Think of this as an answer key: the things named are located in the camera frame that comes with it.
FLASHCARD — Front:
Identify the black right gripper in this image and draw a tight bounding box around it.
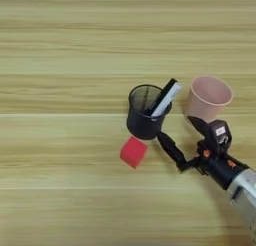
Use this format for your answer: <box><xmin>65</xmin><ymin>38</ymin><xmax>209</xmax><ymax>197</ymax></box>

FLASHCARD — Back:
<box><xmin>156</xmin><ymin>115</ymin><xmax>250</xmax><ymax>191</ymax></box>

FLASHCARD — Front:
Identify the white marker pen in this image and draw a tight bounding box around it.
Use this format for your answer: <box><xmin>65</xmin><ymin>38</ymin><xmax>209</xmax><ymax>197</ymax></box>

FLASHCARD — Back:
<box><xmin>150</xmin><ymin>82</ymin><xmax>183</xmax><ymax>120</ymax></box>

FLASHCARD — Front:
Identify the red cube block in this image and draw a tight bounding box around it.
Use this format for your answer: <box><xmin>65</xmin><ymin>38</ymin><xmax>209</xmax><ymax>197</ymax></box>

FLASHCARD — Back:
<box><xmin>119</xmin><ymin>136</ymin><xmax>149</xmax><ymax>169</ymax></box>

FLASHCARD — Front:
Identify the pink plastic cup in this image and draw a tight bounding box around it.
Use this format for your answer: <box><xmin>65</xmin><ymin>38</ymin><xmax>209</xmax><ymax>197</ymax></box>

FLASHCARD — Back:
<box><xmin>183</xmin><ymin>75</ymin><xmax>234</xmax><ymax>125</ymax></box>

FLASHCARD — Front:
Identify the black mesh pen holder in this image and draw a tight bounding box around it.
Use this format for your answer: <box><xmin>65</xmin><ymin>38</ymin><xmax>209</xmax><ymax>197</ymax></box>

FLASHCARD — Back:
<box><xmin>126</xmin><ymin>84</ymin><xmax>173</xmax><ymax>141</ymax></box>

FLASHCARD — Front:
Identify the black marker pen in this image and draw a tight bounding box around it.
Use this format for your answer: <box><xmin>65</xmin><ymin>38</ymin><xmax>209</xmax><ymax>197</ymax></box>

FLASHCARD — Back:
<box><xmin>144</xmin><ymin>77</ymin><xmax>178</xmax><ymax>116</ymax></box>

